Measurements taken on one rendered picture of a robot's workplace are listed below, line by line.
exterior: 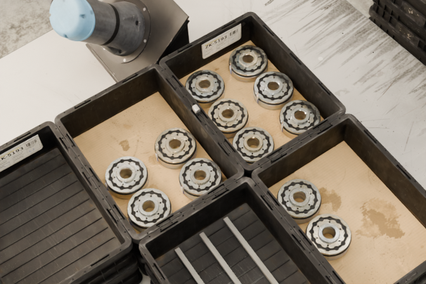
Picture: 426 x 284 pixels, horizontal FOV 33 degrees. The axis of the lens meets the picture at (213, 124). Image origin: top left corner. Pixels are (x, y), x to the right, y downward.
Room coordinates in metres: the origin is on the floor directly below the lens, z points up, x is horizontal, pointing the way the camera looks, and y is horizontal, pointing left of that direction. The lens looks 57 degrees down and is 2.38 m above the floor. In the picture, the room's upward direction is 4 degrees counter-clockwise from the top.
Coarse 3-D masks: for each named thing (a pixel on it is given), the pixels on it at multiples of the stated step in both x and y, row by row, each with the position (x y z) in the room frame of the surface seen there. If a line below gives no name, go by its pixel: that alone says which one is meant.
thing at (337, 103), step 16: (240, 16) 1.28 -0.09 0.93; (256, 16) 1.28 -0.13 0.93; (272, 32) 1.22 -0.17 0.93; (288, 48) 1.16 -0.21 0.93; (160, 64) 1.14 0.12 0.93; (304, 64) 1.11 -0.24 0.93; (176, 80) 1.09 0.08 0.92; (192, 96) 1.03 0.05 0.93; (336, 112) 0.96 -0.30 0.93; (320, 128) 0.91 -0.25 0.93; (224, 144) 0.89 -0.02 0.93; (288, 144) 0.88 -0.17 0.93; (240, 160) 0.84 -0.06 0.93
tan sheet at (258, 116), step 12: (216, 60) 1.22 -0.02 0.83; (228, 60) 1.21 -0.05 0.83; (192, 72) 1.18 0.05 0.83; (216, 72) 1.18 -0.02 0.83; (228, 72) 1.17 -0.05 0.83; (228, 84) 1.13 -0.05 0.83; (240, 84) 1.13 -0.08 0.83; (252, 84) 1.13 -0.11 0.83; (228, 96) 1.09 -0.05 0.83; (240, 96) 1.09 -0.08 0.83; (252, 96) 1.09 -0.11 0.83; (300, 96) 1.08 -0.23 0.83; (204, 108) 1.06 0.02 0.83; (252, 108) 1.05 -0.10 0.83; (264, 108) 1.05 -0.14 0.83; (252, 120) 1.01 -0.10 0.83; (264, 120) 1.01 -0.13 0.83; (276, 120) 1.01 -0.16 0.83; (276, 132) 0.97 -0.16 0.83; (276, 144) 0.94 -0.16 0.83
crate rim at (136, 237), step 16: (128, 80) 1.10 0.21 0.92; (96, 96) 1.05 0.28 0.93; (64, 112) 1.01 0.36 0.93; (192, 112) 0.98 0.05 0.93; (64, 128) 0.96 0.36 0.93; (208, 128) 0.94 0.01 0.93; (80, 160) 0.87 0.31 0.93; (96, 176) 0.82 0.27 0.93; (240, 176) 0.80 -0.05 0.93; (208, 192) 0.76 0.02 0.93; (112, 208) 0.74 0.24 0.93; (128, 224) 0.70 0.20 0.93; (160, 224) 0.69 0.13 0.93
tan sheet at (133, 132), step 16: (160, 96) 1.11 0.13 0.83; (128, 112) 1.06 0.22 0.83; (144, 112) 1.06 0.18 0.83; (160, 112) 1.06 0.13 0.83; (96, 128) 1.02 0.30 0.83; (112, 128) 1.02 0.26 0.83; (128, 128) 1.02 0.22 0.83; (144, 128) 1.01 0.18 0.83; (160, 128) 1.01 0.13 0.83; (80, 144) 0.98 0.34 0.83; (96, 144) 0.97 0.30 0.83; (112, 144) 0.97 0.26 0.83; (128, 144) 0.97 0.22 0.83; (144, 144) 0.96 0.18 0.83; (96, 160) 0.93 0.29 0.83; (112, 160) 0.92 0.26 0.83; (144, 160) 0.92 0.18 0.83; (128, 176) 0.87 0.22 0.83; (160, 176) 0.87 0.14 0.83; (176, 176) 0.87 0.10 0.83; (224, 176) 0.86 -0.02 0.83; (176, 192) 0.82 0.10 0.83; (176, 208) 0.78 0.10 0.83
